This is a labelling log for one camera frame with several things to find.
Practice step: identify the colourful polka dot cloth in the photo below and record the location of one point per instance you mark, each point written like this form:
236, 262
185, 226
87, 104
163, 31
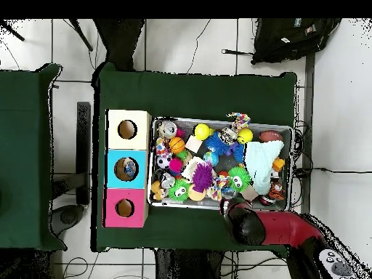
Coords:
216, 189

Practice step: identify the mint green knitted cloth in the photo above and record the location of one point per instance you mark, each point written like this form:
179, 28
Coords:
261, 163

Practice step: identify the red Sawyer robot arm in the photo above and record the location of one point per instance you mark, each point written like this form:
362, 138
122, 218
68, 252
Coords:
279, 226

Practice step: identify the wooden box with three holes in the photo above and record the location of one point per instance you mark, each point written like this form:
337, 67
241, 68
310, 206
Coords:
141, 174

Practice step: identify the clear mesh bin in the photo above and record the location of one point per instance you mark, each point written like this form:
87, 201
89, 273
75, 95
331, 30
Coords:
168, 203

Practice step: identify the small orange basketball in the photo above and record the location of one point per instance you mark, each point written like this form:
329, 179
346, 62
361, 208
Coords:
176, 145

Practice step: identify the purple spiky ball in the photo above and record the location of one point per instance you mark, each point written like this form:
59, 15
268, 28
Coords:
203, 176

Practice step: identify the dark green table cloth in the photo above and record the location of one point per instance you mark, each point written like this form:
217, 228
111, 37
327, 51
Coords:
192, 93
29, 145

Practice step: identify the small brown football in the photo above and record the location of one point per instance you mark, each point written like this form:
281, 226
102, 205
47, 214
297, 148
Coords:
271, 135

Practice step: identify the orange plastic building block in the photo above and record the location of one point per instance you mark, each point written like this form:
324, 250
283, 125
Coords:
279, 164

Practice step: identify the black backpack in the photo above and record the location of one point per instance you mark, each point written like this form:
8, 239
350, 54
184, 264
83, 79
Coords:
290, 40

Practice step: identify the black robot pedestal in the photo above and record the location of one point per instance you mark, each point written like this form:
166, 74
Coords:
192, 267

